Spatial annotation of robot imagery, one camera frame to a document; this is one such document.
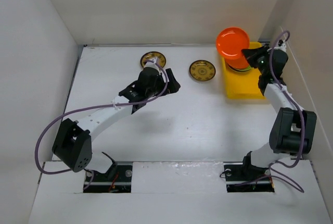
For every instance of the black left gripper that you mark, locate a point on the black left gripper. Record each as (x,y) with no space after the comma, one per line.
(173,86)

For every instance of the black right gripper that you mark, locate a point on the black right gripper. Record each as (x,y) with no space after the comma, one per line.
(252,54)

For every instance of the orange plate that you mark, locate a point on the orange plate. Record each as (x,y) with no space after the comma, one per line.
(239,63)
(231,41)

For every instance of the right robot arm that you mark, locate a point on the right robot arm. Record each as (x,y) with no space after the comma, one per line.
(293,130)

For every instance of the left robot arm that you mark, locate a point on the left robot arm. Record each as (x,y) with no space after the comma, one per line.
(73,142)

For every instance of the yellow plastic bin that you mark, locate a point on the yellow plastic bin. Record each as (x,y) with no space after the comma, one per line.
(241,85)

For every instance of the yellow patterned plate left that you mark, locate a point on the yellow patterned plate left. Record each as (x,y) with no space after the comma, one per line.
(153,55)

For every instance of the yellow patterned plate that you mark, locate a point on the yellow patterned plate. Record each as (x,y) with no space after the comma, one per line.
(202,70)
(153,55)

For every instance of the yellow patterned plate right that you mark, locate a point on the yellow patterned plate right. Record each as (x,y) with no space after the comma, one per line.
(202,70)

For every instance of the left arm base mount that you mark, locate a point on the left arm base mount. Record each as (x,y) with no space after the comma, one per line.
(117,179)

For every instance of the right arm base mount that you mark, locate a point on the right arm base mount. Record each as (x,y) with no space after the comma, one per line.
(242,177)

